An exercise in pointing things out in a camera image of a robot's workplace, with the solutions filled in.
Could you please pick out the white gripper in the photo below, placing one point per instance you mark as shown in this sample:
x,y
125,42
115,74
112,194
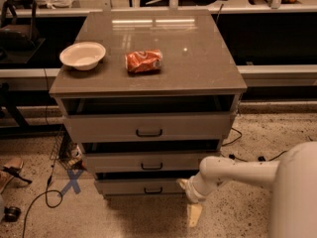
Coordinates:
x,y
192,191

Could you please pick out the grey drawer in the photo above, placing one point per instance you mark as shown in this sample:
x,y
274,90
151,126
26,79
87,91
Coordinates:
x,y
159,118
148,156
137,183

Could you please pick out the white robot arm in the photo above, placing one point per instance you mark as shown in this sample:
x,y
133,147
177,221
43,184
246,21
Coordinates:
x,y
292,181

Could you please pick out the grey drawer cabinet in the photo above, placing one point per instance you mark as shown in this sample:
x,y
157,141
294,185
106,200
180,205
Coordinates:
x,y
195,59

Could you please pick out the blue tape cross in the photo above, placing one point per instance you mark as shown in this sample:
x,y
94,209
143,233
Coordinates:
x,y
73,176

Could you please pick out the crushed orange soda can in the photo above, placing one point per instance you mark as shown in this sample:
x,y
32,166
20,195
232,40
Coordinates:
x,y
143,61

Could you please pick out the white paper bowl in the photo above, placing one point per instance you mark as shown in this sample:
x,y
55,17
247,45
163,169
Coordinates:
x,y
83,56

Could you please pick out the small black round object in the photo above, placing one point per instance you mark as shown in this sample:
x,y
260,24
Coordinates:
x,y
11,214

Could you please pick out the black chair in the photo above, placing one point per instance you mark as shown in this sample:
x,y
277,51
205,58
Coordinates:
x,y
18,42

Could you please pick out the wire mesh basket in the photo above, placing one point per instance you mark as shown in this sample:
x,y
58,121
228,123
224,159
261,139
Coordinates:
x,y
65,152

